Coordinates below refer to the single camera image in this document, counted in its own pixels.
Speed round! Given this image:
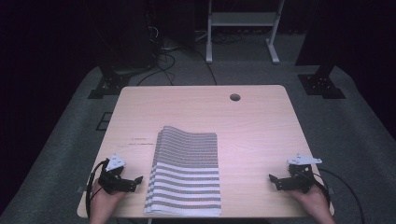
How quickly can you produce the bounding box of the person's right hand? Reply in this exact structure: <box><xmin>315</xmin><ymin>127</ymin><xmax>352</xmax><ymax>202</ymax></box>
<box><xmin>287</xmin><ymin>185</ymin><xmax>332</xmax><ymax>217</ymax></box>

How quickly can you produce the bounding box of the tangle of black floor cables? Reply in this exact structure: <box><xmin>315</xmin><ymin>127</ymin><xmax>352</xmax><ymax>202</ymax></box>
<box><xmin>135</xmin><ymin>26</ymin><xmax>219</xmax><ymax>87</ymax></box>

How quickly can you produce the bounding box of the person's left hand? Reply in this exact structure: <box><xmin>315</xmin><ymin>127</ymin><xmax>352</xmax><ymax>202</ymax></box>
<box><xmin>90</xmin><ymin>181</ymin><xmax>127</xmax><ymax>216</ymax></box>

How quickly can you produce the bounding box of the black floor outlet frame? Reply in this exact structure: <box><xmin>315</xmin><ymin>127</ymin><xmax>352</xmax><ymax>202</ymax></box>
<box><xmin>95</xmin><ymin>111</ymin><xmax>114</xmax><ymax>132</ymax></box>

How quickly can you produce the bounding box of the white metal stand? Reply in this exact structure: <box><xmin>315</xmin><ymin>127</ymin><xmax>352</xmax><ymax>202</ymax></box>
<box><xmin>205</xmin><ymin>0</ymin><xmax>286</xmax><ymax>65</ymax></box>

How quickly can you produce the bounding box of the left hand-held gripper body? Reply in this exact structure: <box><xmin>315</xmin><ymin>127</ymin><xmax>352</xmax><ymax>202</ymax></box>
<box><xmin>98</xmin><ymin>153</ymin><xmax>133</xmax><ymax>196</ymax></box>

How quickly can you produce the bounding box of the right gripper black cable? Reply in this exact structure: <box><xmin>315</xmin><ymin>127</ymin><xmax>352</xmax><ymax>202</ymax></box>
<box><xmin>309</xmin><ymin>172</ymin><xmax>332</xmax><ymax>207</ymax></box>

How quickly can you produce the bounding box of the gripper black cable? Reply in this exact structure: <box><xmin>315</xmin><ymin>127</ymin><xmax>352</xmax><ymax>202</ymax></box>
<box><xmin>85</xmin><ymin>158</ymin><xmax>110</xmax><ymax>219</ymax></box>
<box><xmin>309</xmin><ymin>172</ymin><xmax>332</xmax><ymax>207</ymax></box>

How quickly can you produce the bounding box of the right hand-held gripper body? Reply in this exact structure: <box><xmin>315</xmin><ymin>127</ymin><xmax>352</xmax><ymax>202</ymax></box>
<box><xmin>286</xmin><ymin>153</ymin><xmax>323</xmax><ymax>194</ymax></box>

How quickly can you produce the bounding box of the pile of folded striped cloths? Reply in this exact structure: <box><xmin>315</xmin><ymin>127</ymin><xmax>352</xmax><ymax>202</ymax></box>
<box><xmin>144</xmin><ymin>126</ymin><xmax>222</xmax><ymax>217</ymax></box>

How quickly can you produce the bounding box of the black floor cable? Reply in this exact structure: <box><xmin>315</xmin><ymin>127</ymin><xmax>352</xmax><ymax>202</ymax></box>
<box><xmin>317</xmin><ymin>167</ymin><xmax>366</xmax><ymax>224</ymax></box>

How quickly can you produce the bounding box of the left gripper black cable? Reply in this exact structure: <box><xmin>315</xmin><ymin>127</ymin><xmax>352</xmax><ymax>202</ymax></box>
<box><xmin>85</xmin><ymin>158</ymin><xmax>110</xmax><ymax>219</ymax></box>

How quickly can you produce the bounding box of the black stand base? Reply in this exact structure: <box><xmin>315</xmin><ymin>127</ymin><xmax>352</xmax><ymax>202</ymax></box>
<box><xmin>297</xmin><ymin>63</ymin><xmax>347</xmax><ymax>100</ymax></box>
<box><xmin>87</xmin><ymin>65</ymin><xmax>133</xmax><ymax>100</ymax></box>

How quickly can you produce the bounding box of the dark cabinet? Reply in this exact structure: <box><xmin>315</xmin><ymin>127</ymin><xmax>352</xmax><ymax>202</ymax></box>
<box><xmin>99</xmin><ymin>0</ymin><xmax>158</xmax><ymax>70</ymax></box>

